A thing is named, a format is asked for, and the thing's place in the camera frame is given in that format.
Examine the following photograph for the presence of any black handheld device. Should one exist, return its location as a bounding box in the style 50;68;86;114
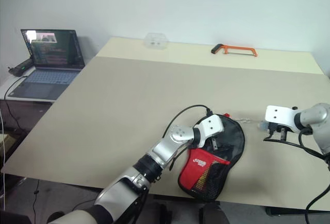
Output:
8;58;35;77

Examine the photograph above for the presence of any black red paddle case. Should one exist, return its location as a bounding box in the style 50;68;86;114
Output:
177;113;245;203

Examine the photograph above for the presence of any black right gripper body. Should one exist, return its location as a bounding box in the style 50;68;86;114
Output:
267;122;289;141

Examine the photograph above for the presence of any clear plastic box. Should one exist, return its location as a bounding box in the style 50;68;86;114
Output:
143;31;169;51

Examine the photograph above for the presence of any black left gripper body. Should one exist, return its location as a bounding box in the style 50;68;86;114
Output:
198;133;224;154

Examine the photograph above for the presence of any white side table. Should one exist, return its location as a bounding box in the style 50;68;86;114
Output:
0;58;91;104

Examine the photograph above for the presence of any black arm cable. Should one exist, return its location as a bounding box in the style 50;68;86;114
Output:
262;127;330;224
164;104;213;171

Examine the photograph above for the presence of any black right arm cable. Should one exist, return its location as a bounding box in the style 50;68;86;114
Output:
262;127;330;224

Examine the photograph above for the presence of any black laptop cable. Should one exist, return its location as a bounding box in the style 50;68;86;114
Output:
3;75;28;134

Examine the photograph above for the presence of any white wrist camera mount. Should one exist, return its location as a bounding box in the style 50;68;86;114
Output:
193;114;225;148
265;105;301;133

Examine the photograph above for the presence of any orange hacksaw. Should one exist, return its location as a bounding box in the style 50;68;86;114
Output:
210;43;259;58

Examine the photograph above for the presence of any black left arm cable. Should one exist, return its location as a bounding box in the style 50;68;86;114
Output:
164;104;213;171

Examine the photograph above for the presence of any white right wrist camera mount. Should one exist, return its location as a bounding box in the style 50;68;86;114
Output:
265;105;301;133

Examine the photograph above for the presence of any pale blue zipper pull tag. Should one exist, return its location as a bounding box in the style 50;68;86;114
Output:
233;117;270;133

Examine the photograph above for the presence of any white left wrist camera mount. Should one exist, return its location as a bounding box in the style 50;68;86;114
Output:
193;114;225;148

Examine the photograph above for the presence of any open laptop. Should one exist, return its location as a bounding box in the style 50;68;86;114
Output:
7;28;87;101

